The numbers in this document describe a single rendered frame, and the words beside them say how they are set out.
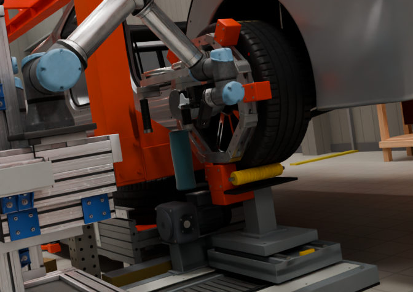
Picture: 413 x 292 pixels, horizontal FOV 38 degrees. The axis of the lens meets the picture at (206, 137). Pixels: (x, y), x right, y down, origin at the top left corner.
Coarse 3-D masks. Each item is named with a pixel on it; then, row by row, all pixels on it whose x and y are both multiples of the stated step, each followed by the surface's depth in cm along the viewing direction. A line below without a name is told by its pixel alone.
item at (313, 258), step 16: (320, 240) 263; (208, 256) 276; (224, 256) 264; (240, 256) 263; (256, 256) 253; (272, 256) 246; (288, 256) 239; (304, 256) 242; (320, 256) 247; (336, 256) 252; (240, 272) 255; (256, 272) 245; (272, 272) 236; (288, 272) 237; (304, 272) 242
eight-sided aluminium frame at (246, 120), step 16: (240, 64) 233; (240, 80) 232; (240, 112) 235; (256, 112) 236; (192, 128) 276; (240, 128) 238; (192, 144) 269; (240, 144) 245; (208, 160) 260; (224, 160) 249
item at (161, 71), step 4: (160, 68) 250; (164, 68) 250; (168, 68) 250; (144, 72) 259; (148, 72) 255; (152, 72) 252; (156, 72) 250; (160, 72) 250; (164, 72) 250; (168, 72) 250; (144, 76) 258; (148, 76) 256
